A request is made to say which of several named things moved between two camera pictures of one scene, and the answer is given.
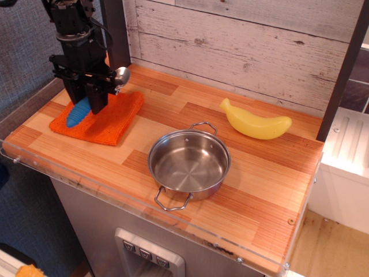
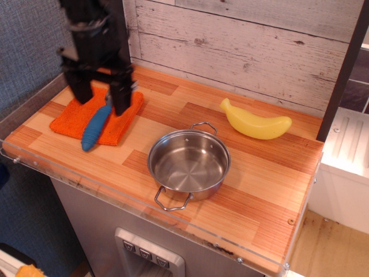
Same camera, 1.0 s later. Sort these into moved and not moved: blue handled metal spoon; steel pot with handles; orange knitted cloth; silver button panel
Moved: blue handled metal spoon
Not moved: silver button panel; steel pot with handles; orange knitted cloth
